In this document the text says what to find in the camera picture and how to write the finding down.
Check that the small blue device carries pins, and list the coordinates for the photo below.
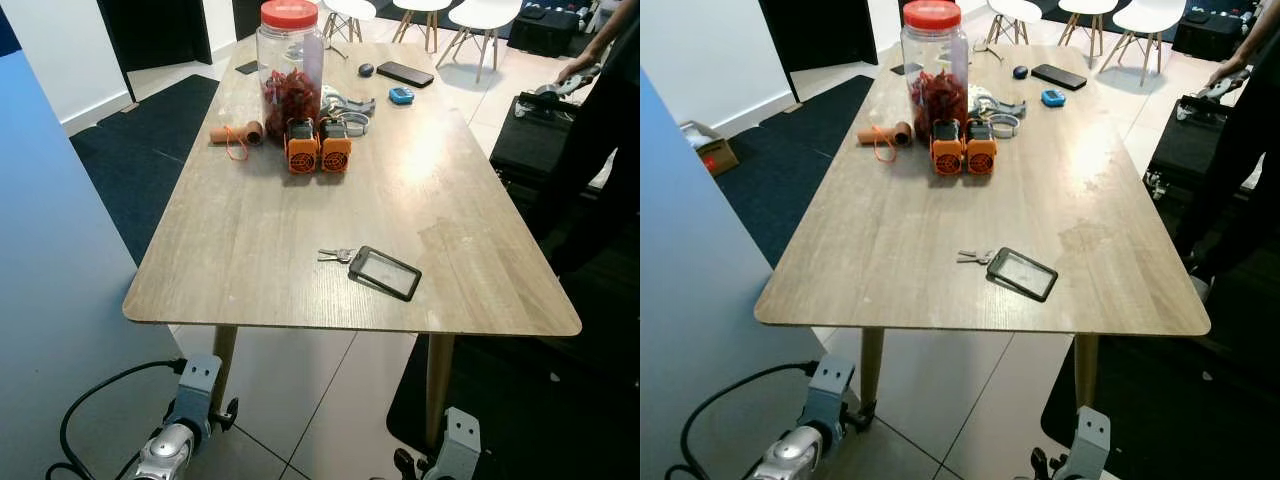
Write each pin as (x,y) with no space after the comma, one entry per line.
(401,96)
(1052,97)

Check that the black door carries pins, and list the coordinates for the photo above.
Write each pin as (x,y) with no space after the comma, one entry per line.
(820,30)
(160,30)

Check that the blue partition panel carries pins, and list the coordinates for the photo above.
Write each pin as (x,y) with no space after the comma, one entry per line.
(690,330)
(60,300)

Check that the small silver keys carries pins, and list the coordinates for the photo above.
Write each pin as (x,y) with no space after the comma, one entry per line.
(333,255)
(972,257)

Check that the dark floor mat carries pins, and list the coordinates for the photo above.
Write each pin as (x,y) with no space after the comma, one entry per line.
(1170,420)
(800,170)
(140,160)
(520,420)

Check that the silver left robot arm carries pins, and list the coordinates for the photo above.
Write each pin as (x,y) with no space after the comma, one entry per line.
(165,455)
(795,458)

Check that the white chair with wooden legs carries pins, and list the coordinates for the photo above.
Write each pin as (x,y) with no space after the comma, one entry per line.
(352,6)
(420,4)
(485,12)
(1015,7)
(1088,5)
(1150,14)

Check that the grey metal device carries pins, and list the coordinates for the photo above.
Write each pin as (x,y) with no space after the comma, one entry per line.
(1205,97)
(555,92)

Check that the clear jar with red lid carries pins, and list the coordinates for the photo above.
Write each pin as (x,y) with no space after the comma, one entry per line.
(935,60)
(290,60)

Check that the black equipment case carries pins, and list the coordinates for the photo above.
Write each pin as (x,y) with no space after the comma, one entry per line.
(530,140)
(1190,150)

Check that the open cardboard box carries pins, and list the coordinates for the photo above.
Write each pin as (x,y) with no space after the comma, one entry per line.
(718,155)

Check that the brown cardboard tube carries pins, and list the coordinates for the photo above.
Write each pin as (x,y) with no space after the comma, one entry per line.
(235,134)
(885,133)

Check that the wooden table leg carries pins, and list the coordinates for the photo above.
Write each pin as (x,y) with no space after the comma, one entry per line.
(224,350)
(1086,370)
(438,385)
(872,360)

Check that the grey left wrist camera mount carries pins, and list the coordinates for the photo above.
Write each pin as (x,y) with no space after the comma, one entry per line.
(828,390)
(197,385)

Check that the black smartphone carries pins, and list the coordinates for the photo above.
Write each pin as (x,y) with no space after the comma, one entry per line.
(1058,76)
(405,74)

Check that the black storage case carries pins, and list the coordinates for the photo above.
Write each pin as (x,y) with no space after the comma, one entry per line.
(550,30)
(1210,35)

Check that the grey plastic clamp part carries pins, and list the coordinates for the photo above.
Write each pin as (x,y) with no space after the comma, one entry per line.
(355,103)
(1000,103)

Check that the person in black clothes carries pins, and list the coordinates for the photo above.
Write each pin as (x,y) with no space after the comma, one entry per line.
(610,130)
(1250,150)

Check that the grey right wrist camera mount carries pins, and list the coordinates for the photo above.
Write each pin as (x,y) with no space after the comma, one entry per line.
(1088,440)
(458,440)

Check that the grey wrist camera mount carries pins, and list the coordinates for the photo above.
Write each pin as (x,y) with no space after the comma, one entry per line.
(458,440)
(1088,440)
(828,390)
(197,385)

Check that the black framed card holder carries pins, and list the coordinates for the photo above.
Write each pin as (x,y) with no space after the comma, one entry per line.
(1022,274)
(385,272)

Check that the person's hand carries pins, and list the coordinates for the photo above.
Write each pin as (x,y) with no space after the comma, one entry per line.
(1225,72)
(577,68)

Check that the small black card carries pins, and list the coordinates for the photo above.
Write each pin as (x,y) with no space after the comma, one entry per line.
(247,68)
(898,69)

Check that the person's forearm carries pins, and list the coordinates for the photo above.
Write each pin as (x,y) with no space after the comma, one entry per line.
(612,30)
(1262,30)

